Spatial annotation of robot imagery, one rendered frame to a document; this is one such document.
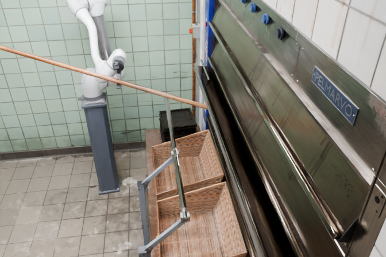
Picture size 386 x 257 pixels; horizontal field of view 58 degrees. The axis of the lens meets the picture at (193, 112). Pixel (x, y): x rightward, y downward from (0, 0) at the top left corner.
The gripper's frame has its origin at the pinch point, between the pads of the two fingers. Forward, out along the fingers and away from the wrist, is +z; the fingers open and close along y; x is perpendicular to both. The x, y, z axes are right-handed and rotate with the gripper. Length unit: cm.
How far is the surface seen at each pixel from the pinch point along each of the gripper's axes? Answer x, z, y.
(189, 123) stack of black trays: -52, -35, 64
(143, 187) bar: -11, 46, 53
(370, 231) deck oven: -66, 159, -34
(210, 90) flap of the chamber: -58, 14, 6
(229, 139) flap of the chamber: -58, 66, 6
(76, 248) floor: 50, 11, 147
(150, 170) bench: -16, -10, 89
